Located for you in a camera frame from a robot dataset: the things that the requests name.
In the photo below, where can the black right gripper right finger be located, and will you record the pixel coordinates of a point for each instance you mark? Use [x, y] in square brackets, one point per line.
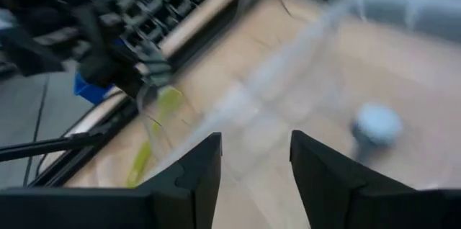
[331, 193]

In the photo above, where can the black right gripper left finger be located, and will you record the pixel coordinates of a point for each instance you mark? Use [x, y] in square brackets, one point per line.
[194, 186]

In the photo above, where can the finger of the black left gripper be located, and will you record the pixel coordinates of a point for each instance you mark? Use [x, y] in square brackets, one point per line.
[147, 68]
[164, 67]

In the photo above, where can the yellow-green dish brush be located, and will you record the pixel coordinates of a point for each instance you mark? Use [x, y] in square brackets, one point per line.
[169, 101]

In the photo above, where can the grey dish brush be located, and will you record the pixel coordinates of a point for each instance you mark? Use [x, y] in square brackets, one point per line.
[376, 124]

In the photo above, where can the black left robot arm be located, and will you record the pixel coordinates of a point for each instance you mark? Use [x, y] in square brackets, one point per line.
[29, 23]

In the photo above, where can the blue box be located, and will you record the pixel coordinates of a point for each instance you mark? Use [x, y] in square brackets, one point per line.
[90, 92]

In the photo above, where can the black grid crate stack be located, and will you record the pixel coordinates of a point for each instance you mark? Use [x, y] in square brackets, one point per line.
[162, 5]

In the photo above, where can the tall clear plastic bin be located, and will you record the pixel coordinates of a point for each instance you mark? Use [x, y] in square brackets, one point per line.
[396, 9]

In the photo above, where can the black metal table frame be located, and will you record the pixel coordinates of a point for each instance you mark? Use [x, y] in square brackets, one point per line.
[90, 142]

